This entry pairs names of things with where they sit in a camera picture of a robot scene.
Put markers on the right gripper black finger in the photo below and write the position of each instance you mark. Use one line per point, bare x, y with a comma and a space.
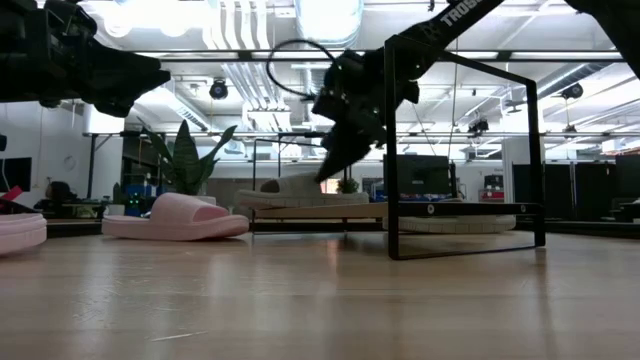
336, 145
364, 142

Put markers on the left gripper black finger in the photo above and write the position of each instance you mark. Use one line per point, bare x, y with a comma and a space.
120, 65
140, 87

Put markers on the pink rubber slide sandal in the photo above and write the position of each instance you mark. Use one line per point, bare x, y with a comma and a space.
175, 220
20, 232

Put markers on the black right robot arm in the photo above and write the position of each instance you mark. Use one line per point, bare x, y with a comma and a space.
450, 17

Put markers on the small leafy background plant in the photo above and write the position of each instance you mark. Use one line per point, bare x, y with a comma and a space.
348, 186

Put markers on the black ceiling spotlight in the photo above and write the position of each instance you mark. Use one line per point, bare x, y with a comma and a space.
572, 91
218, 90

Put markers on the snake plant in white pot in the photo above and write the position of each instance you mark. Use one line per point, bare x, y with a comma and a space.
187, 165

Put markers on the small cactus in white pot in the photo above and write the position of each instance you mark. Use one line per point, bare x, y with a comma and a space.
116, 210

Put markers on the person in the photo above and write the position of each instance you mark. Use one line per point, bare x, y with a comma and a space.
60, 192

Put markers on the red and white machine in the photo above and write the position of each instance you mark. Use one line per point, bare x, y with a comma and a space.
492, 189

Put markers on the red object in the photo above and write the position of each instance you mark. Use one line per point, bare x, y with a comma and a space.
9, 194

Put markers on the black room partition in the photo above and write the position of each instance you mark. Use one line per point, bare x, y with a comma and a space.
590, 190

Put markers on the wooden shelf with black frame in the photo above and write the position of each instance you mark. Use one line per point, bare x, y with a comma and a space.
465, 209

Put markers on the black wall screen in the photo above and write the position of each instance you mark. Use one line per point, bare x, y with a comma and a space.
15, 175

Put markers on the black aluminium rig frame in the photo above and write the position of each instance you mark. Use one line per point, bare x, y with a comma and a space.
75, 227

